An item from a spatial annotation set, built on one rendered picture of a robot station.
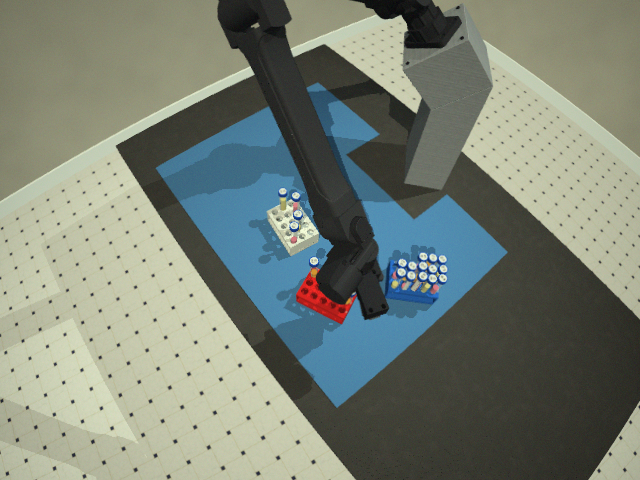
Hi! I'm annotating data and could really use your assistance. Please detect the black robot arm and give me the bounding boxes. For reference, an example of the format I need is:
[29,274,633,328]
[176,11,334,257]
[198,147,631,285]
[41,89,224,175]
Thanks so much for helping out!
[217,0,462,320]

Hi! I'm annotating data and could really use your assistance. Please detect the test tube with blue cap and pink liquid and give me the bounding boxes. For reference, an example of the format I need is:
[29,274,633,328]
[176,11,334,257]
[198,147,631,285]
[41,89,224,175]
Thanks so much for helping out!
[291,192,301,212]

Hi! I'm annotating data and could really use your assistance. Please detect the red tube rack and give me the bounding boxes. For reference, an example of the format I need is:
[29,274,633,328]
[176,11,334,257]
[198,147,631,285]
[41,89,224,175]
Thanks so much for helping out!
[296,272,356,324]

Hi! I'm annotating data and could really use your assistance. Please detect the white tube rack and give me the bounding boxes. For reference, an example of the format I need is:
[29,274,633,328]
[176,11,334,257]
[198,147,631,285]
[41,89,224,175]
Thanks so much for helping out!
[267,199,319,256]

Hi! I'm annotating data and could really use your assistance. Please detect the blue bench mat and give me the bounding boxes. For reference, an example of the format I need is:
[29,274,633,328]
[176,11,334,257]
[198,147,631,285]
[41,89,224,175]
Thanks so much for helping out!
[156,83,507,408]

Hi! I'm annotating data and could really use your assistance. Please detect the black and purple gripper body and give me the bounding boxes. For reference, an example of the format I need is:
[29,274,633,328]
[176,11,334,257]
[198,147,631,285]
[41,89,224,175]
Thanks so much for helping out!
[362,269,384,282]

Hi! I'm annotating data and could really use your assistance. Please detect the blue test tube rack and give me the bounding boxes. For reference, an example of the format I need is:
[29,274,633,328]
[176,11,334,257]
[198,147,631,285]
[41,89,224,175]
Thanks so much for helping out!
[385,260,439,305]

